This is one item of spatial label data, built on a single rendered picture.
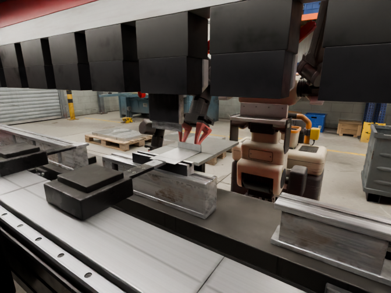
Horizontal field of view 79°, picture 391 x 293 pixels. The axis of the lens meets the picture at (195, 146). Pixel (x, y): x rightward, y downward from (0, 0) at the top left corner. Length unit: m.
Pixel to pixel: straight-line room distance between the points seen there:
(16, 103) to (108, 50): 7.62
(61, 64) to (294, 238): 0.82
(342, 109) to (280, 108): 5.81
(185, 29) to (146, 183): 0.41
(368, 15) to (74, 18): 0.70
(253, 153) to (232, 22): 0.86
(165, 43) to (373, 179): 2.68
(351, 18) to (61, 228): 0.53
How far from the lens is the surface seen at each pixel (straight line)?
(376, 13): 0.44
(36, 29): 1.03
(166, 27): 0.58
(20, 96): 8.32
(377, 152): 2.91
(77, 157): 0.99
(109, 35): 0.71
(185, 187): 0.61
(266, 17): 0.47
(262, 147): 1.23
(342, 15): 0.45
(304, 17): 6.02
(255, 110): 1.18
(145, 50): 0.61
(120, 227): 0.41
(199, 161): 0.63
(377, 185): 3.01
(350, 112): 6.94
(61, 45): 0.90
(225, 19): 0.50
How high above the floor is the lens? 1.21
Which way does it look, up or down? 16 degrees down
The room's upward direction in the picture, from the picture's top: straight up
